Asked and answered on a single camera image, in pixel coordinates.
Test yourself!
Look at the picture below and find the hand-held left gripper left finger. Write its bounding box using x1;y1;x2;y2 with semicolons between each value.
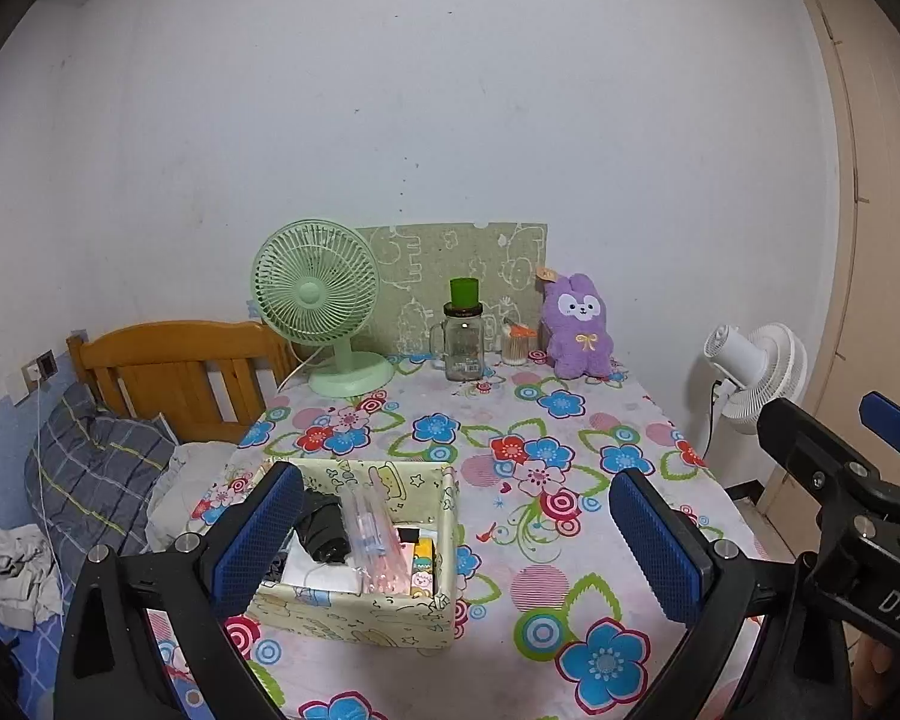
54;459;306;720

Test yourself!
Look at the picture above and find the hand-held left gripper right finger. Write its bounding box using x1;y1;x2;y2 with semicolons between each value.
607;469;852;720

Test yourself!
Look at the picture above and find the black plastic bag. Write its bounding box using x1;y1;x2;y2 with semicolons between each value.
296;490;350;563

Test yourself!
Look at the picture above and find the white soft packet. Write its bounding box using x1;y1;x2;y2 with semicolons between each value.
281;540;365;593

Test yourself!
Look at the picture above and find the clear plastic tube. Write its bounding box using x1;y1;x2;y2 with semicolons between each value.
345;481;412;599

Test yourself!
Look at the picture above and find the yellow cartoon fabric storage box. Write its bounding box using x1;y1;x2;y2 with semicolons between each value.
246;457;458;650

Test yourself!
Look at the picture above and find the yellow green cartoon packet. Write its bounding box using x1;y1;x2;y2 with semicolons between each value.
411;538;437;599

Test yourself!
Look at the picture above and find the person's right hand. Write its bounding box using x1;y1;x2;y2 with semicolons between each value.
844;634;900;717

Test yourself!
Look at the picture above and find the white standing fan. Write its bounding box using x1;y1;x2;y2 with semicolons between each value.
703;322;807;421

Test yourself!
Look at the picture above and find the white blanket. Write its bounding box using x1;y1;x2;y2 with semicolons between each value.
146;441;241;548

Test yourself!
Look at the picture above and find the wooden bed headboard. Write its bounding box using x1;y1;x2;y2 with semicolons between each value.
66;320;301;445

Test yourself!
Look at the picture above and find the grey plaid pillow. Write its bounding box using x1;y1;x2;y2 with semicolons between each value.
24;381;177;586

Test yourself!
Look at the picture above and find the beige door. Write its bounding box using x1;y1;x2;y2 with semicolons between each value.
757;0;900;541

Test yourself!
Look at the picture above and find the purple plush bunny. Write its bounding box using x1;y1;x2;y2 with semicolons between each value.
536;266;617;380

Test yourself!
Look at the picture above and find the floral tablecloth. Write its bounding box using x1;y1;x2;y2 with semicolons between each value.
146;351;766;720

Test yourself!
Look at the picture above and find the cotton swab container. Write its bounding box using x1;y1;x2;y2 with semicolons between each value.
501;322;537;366

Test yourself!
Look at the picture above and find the white crumpled cloth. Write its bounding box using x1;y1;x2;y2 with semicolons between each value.
0;525;65;631

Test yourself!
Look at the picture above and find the green desk fan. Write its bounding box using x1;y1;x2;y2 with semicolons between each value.
253;220;395;397

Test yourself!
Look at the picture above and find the blue grid bed sheet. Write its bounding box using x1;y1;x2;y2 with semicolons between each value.
0;570;83;720

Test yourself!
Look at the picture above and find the glass jar mug green lid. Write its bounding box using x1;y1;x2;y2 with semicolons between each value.
431;277;488;382

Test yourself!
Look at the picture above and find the green printed board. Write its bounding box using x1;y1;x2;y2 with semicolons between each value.
356;221;550;357

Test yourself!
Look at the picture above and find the white charging cable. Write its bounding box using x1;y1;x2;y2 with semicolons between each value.
30;382;53;541

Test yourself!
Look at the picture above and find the wall socket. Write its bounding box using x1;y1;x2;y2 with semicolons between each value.
21;349;59;395

